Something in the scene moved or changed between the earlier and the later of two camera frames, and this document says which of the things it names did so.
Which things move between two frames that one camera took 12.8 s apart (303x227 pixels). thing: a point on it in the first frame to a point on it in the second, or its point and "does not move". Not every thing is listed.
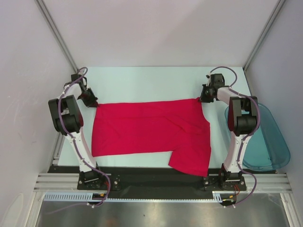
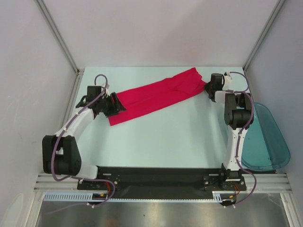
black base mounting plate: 132,179 does not move
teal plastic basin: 268,149 does not move
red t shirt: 181,126 to 141,99
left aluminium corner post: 50,21 does not move
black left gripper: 92,102 to 117,107
